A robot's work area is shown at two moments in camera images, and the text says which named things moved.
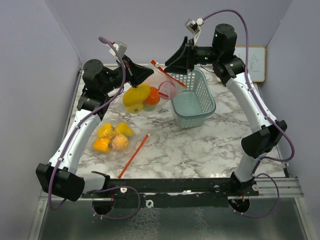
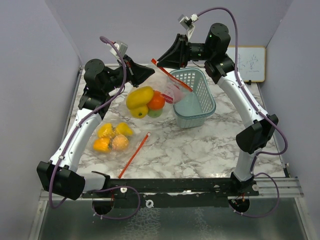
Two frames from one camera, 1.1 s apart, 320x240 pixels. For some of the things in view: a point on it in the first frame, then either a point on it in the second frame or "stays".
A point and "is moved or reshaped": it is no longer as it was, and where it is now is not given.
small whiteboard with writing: [256, 62] stays
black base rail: [177, 193] stays
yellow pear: [123, 128] stays
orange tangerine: [154, 96] to [158, 101]
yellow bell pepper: [106, 130] stays
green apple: [149, 108] to [155, 114]
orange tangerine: [120, 142] stays
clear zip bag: [148, 95] is moved or reshaped
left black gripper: [135, 72] stays
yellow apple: [136, 108] to [140, 112]
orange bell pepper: [101, 145] stays
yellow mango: [135, 95] is moved or reshaped
